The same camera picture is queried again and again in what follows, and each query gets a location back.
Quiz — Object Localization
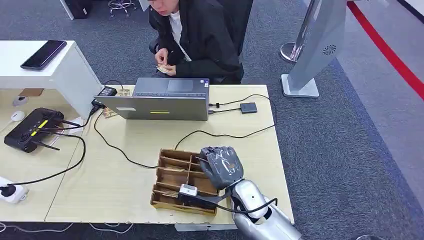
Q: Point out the white desk riser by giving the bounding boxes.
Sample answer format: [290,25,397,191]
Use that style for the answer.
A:
[0,40,104,120]

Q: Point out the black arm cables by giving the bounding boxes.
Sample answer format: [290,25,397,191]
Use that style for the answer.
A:
[177,193,279,215]

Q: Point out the wooden card box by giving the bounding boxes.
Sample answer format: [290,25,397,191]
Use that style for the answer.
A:
[149,148,222,217]

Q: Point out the thick black power cable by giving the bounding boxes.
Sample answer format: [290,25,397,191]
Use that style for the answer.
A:
[6,131,87,187]

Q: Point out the white cable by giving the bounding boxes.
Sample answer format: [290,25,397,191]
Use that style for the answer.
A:
[0,221,134,235]

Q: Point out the black office chair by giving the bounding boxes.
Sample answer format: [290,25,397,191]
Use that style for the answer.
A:
[228,0,255,64]

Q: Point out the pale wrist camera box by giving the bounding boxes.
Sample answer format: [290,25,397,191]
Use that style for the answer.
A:
[179,184,199,197]

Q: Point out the thin black laptop cable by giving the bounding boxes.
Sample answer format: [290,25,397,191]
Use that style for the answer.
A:
[89,94,278,169]

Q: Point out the white round device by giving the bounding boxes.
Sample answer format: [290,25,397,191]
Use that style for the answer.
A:
[12,95,30,107]

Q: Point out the brown cardboard piece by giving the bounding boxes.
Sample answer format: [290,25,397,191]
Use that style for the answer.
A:
[18,87,45,97]

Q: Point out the black power adapter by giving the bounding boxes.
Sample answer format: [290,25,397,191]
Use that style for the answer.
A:
[97,86,118,98]

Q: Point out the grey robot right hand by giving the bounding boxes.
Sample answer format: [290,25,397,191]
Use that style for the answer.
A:
[199,146,245,191]

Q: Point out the black router with antennas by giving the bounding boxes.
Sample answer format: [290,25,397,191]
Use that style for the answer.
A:
[3,107,83,154]

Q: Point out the white round puck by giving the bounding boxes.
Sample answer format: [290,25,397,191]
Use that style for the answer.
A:
[10,110,27,122]

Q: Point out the white power strip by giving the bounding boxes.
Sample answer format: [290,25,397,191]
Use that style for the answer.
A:
[0,176,30,205]

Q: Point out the dark grey usb hub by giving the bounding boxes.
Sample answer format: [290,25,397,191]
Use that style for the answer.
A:
[208,102,259,115]

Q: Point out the silver kiosk stand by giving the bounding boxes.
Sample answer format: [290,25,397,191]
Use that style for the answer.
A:
[281,0,349,99]

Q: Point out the white paper slip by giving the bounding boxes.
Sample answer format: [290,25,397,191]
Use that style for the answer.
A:
[68,115,86,135]

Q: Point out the chrome chair base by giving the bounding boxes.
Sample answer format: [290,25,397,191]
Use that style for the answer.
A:
[107,0,137,17]

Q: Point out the black cabinet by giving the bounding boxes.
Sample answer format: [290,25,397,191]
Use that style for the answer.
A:
[59,0,94,20]

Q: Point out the person's right hand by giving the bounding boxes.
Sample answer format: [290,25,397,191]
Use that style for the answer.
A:
[154,48,169,66]

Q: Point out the white under-desk bracket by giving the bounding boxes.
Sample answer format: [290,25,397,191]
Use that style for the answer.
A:
[174,223,238,232]

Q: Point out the metal stanchion post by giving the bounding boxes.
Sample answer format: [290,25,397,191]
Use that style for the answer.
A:
[280,0,316,64]

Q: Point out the black smartphone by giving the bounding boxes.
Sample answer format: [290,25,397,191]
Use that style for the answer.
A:
[20,39,68,71]

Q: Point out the person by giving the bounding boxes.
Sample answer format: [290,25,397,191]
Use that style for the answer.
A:
[147,0,245,85]

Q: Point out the grey laptop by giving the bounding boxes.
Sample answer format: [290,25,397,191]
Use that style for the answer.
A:
[93,77,211,122]

